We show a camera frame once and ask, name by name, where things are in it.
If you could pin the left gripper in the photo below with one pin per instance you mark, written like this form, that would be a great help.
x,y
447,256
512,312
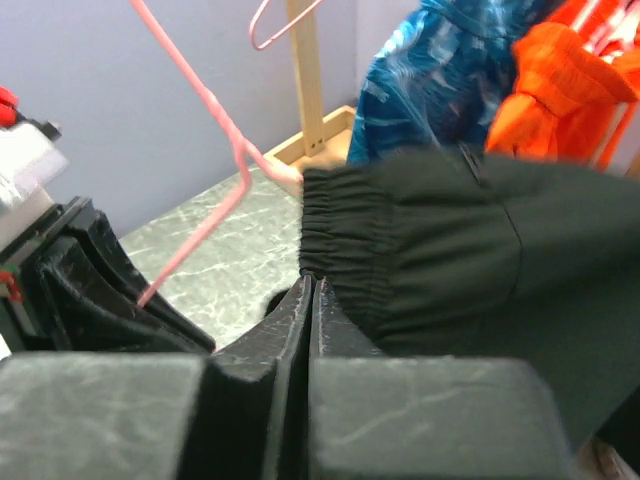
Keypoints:
x,y
87,296

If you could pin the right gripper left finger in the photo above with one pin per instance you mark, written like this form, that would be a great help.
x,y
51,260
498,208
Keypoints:
x,y
251,411

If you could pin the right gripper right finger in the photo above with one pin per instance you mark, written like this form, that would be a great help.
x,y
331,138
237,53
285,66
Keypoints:
x,y
332,333

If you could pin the black shorts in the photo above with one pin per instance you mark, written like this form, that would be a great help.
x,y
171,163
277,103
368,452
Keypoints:
x,y
463,253

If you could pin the blue patterned shorts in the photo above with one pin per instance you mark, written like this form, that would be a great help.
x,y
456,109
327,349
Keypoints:
x,y
441,76

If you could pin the orange shorts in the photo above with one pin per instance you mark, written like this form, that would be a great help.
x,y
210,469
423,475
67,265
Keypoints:
x,y
576,96

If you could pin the wooden clothes rack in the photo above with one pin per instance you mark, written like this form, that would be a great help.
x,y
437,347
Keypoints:
x,y
324,139

